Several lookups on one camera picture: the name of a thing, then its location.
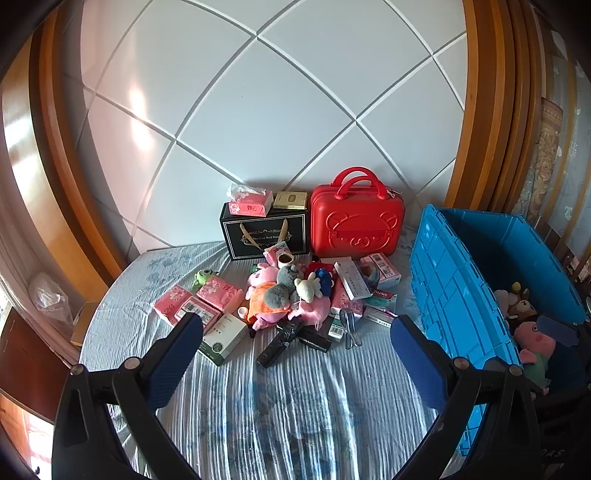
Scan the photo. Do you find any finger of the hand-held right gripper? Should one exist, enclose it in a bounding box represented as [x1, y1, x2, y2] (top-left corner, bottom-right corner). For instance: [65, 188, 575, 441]
[538, 315, 581, 346]

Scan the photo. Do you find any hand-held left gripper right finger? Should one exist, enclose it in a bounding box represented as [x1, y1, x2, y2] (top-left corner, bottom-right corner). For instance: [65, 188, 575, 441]
[390, 315, 541, 480]

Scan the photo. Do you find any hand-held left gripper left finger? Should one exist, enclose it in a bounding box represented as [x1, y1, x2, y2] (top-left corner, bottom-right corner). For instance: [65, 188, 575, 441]
[52, 313, 204, 480]

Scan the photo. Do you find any blue plastic crate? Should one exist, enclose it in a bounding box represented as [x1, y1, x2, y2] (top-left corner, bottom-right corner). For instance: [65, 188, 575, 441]
[409, 204, 591, 464]

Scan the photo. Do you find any pink pig plush orange dress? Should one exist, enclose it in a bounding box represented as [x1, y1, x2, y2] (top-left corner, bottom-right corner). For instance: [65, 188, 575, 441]
[245, 263, 296, 330]

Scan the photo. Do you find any pink pig plush red dress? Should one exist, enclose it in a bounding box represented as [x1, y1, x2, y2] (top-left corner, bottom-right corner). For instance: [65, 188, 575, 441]
[286, 261, 335, 330]

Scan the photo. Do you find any pink pig plush green outfit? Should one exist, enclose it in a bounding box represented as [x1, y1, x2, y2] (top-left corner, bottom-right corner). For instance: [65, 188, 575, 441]
[513, 320, 557, 395]

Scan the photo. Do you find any brown deer plush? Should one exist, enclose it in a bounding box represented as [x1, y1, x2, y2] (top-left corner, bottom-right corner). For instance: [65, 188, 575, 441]
[503, 282, 539, 321]

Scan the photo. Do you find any pink tissue pack white label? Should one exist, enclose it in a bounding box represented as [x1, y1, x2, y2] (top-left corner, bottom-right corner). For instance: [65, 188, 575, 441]
[178, 295, 222, 334]

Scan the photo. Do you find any white and green box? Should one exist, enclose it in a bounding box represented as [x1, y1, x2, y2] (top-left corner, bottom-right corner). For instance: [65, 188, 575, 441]
[198, 311, 250, 366]

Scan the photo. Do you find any long white medicine box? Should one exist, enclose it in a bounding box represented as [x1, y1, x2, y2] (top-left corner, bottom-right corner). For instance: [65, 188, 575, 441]
[362, 307, 398, 326]

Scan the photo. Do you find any red and green medicine box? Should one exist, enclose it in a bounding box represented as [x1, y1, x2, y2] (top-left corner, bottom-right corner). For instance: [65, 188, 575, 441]
[367, 290, 399, 310]

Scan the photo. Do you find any pink floral tissue pack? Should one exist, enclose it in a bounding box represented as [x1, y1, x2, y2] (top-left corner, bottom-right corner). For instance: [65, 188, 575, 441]
[330, 277, 365, 319]

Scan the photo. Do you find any cardboard box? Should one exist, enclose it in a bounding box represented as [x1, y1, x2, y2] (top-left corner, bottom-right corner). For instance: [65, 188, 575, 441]
[71, 300, 100, 348]

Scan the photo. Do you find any pink white carton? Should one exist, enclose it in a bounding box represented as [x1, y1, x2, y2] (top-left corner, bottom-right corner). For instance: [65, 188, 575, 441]
[360, 253, 402, 284]

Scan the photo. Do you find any white and blue medicine box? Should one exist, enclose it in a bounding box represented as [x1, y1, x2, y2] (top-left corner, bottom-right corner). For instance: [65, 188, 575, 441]
[333, 258, 372, 301]

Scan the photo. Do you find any black packet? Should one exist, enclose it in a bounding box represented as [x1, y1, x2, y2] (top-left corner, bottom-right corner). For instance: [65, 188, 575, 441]
[298, 325, 332, 353]

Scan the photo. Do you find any grey plush toy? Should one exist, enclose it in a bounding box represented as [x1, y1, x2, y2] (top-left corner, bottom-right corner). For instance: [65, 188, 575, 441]
[263, 263, 301, 310]

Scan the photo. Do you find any blue striped bedsheet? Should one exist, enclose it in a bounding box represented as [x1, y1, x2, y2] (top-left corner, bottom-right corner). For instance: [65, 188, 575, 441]
[78, 231, 467, 480]

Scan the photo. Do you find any white plush toy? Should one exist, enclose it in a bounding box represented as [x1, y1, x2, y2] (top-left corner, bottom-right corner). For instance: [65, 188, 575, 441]
[294, 272, 324, 303]

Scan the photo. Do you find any clear plastic bag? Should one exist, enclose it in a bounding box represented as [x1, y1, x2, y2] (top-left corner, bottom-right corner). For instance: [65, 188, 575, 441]
[30, 272, 75, 326]

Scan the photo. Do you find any pink sanitary pad pack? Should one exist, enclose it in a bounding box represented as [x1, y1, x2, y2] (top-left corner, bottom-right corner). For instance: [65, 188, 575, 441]
[263, 244, 289, 266]

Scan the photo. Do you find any patterned curtain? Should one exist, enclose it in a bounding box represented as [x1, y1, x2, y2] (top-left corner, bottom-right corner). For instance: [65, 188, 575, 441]
[508, 0, 591, 264]

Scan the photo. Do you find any brown wooden nightstand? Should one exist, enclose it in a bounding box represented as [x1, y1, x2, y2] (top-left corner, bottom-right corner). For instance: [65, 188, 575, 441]
[0, 307, 72, 421]

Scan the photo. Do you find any black gift bag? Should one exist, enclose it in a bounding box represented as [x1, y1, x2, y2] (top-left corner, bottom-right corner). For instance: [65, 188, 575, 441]
[219, 202, 311, 261]

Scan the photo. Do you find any red bear suitcase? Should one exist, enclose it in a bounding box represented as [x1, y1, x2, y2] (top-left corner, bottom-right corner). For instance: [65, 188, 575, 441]
[310, 167, 406, 258]

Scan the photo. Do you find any opened pink tissue pack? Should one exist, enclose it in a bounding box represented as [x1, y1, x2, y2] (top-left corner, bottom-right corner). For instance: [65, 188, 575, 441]
[228, 184, 273, 217]

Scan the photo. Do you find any gold box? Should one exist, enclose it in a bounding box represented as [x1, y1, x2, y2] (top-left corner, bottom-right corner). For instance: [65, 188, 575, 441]
[272, 191, 309, 212]

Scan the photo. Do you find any white padded headboard wooden frame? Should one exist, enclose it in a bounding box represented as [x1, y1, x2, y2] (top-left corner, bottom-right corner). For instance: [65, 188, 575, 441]
[0, 0, 555, 282]

